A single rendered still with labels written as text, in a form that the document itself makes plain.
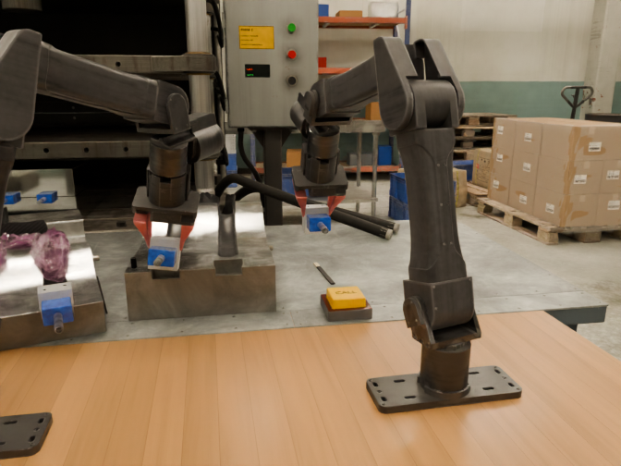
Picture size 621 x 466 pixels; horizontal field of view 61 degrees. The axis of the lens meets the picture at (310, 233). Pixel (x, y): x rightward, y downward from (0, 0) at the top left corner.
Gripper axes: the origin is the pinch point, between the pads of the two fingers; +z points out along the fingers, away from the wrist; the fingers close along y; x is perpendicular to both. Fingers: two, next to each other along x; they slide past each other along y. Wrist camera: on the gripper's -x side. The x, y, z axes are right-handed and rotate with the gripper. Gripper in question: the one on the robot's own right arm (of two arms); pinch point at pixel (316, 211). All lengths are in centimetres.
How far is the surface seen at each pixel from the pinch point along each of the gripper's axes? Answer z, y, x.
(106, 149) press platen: 25, 53, -63
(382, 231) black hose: 24.8, -23.1, -19.3
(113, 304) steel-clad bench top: 10.8, 40.0, 11.9
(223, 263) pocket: 1.9, 19.1, 11.5
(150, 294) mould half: 2.8, 31.8, 17.0
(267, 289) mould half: 3.3, 11.4, 17.3
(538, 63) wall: 237, -435, -580
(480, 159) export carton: 254, -265, -371
